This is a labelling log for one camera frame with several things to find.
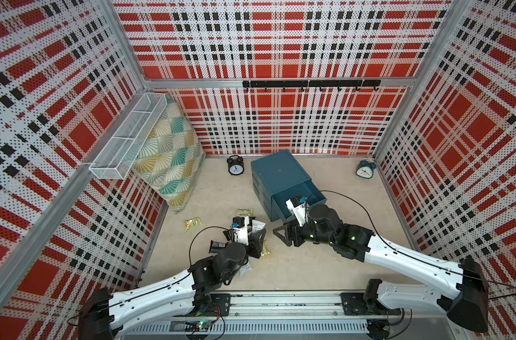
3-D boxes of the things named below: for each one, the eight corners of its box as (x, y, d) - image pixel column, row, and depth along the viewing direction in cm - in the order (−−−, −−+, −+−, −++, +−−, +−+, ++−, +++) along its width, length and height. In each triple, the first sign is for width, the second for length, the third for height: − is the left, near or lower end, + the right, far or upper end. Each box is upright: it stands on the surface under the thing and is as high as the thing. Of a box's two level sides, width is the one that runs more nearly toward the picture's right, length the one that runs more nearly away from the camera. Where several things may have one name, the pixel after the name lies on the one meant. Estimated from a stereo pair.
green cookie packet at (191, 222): (187, 231, 94) (184, 228, 91) (186, 224, 96) (183, 220, 94) (203, 225, 96) (201, 222, 93) (201, 218, 98) (199, 215, 95)
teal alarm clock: (354, 176, 115) (360, 165, 108) (356, 170, 118) (361, 158, 111) (368, 181, 113) (375, 170, 106) (370, 174, 116) (376, 163, 109)
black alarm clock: (229, 175, 115) (226, 163, 107) (230, 167, 118) (227, 155, 111) (243, 175, 115) (241, 163, 107) (244, 167, 118) (242, 155, 111)
